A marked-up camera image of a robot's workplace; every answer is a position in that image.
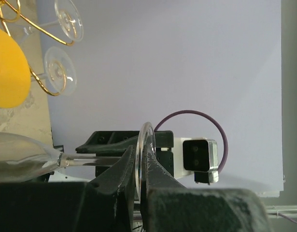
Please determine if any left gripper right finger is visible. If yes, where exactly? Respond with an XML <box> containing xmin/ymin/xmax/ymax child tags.
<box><xmin>141</xmin><ymin>145</ymin><xmax>273</xmax><ymax>232</ymax></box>

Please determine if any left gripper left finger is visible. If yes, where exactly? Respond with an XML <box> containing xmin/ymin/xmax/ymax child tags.
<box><xmin>0</xmin><ymin>145</ymin><xmax>135</xmax><ymax>232</ymax></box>

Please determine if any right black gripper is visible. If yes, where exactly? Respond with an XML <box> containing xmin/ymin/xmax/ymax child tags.
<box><xmin>75</xmin><ymin>130</ymin><xmax>174</xmax><ymax>176</ymax></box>

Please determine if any clear wine glass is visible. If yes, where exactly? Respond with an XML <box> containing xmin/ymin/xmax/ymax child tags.
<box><xmin>30</xmin><ymin>46</ymin><xmax>77</xmax><ymax>97</ymax></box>
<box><xmin>20</xmin><ymin>0</ymin><xmax>84</xmax><ymax>46</ymax></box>
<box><xmin>0</xmin><ymin>122</ymin><xmax>156</xmax><ymax>196</ymax></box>

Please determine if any yellow plastic goblet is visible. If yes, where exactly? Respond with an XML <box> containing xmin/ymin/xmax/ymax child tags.
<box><xmin>0</xmin><ymin>29</ymin><xmax>31</xmax><ymax>108</ymax></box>

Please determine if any gold wine glass rack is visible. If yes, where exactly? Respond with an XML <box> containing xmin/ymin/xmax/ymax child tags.
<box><xmin>0</xmin><ymin>0</ymin><xmax>71</xmax><ymax>92</ymax></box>

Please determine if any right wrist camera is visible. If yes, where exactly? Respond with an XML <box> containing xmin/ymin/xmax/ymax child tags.
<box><xmin>172</xmin><ymin>138</ymin><xmax>219</xmax><ymax>185</ymax></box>

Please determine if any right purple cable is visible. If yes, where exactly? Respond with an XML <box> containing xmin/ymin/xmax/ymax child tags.
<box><xmin>153</xmin><ymin>109</ymin><xmax>229</xmax><ymax>172</ymax></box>

